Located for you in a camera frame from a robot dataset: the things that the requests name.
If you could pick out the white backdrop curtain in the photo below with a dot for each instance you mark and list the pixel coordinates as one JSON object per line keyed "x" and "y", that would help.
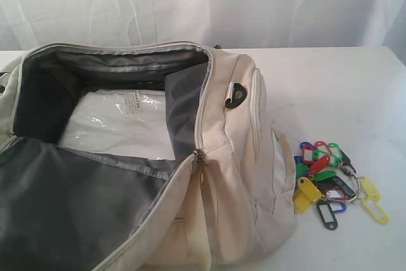
{"x": 228, "y": 23}

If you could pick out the beige fabric duffel bag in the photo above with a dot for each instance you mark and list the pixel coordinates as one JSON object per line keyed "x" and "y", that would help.
{"x": 226, "y": 196}

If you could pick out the clear plastic sleeve with paper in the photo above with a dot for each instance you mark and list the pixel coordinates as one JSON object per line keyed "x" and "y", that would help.
{"x": 120, "y": 122}

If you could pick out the colourful key tags bunch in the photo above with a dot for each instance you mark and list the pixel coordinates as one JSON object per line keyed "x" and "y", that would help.
{"x": 326, "y": 179}

